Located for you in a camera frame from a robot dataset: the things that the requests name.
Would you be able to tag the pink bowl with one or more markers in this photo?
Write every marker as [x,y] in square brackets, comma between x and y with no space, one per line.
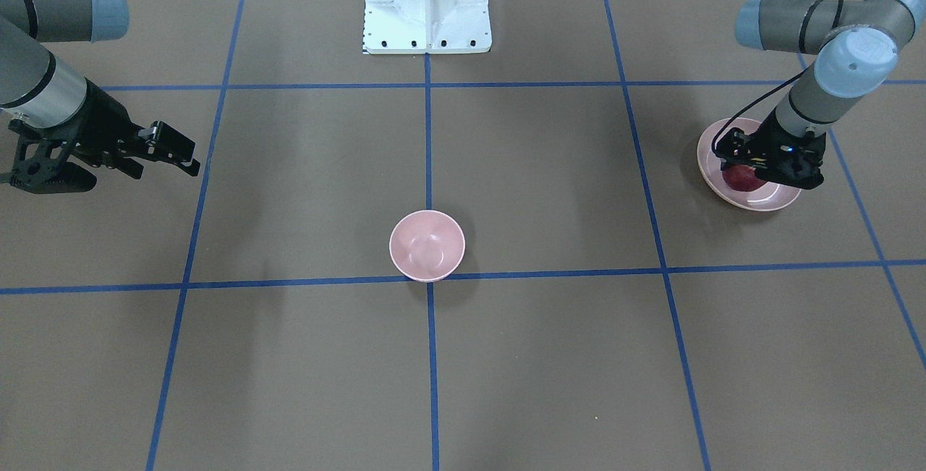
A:
[427,246]

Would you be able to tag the red yellow apple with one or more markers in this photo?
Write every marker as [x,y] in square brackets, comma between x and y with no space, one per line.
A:
[742,178]

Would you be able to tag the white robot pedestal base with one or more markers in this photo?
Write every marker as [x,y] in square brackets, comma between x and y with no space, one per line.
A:
[409,27]

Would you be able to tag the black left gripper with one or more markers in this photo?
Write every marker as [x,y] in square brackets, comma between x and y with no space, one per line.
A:
[772,139]

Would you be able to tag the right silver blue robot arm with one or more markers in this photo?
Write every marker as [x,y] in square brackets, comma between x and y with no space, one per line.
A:
[37,86]

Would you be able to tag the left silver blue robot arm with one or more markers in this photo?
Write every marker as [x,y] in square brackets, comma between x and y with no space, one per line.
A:
[856,45]

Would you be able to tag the pink plate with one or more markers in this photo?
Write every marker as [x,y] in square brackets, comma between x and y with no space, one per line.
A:
[769,197]

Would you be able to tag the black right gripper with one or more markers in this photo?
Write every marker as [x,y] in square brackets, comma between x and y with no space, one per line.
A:
[99,121]

